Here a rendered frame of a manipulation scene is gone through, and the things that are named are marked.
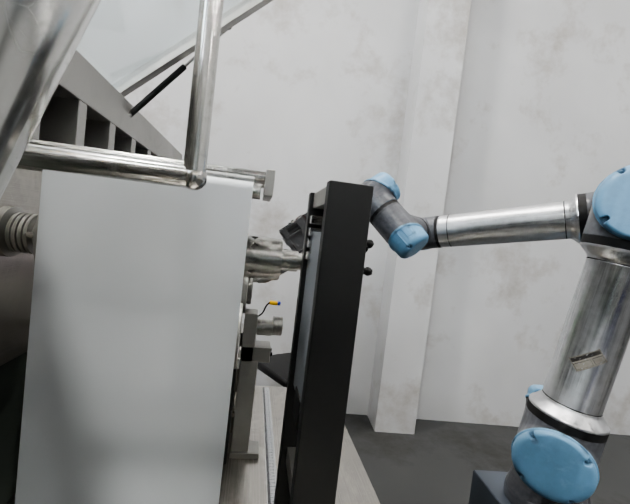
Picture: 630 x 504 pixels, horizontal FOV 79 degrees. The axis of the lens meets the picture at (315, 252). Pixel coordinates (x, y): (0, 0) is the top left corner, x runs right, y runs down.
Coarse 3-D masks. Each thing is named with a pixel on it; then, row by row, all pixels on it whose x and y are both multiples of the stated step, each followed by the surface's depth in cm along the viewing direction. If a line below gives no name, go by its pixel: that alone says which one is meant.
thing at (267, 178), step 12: (48, 144) 46; (60, 144) 47; (132, 156) 48; (144, 156) 48; (156, 156) 49; (216, 168) 49; (228, 168) 50; (240, 168) 50; (240, 180) 54; (252, 180) 51; (264, 180) 51; (264, 192) 50
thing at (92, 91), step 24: (72, 72) 66; (96, 72) 75; (72, 96) 69; (96, 96) 76; (120, 96) 89; (48, 120) 70; (72, 120) 70; (96, 120) 85; (120, 120) 90; (144, 120) 108; (72, 144) 71; (96, 144) 85; (120, 144) 100; (144, 144) 110; (168, 144) 138
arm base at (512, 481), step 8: (512, 472) 77; (504, 480) 80; (512, 480) 76; (520, 480) 74; (504, 488) 78; (512, 488) 75; (520, 488) 74; (528, 488) 73; (512, 496) 75; (520, 496) 73; (528, 496) 72; (536, 496) 72
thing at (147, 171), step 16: (32, 144) 25; (32, 160) 25; (48, 160) 25; (64, 160) 25; (80, 160) 25; (96, 160) 26; (112, 160) 26; (128, 160) 26; (144, 160) 26; (112, 176) 26; (128, 176) 26; (144, 176) 26; (160, 176) 26; (176, 176) 26; (192, 176) 26
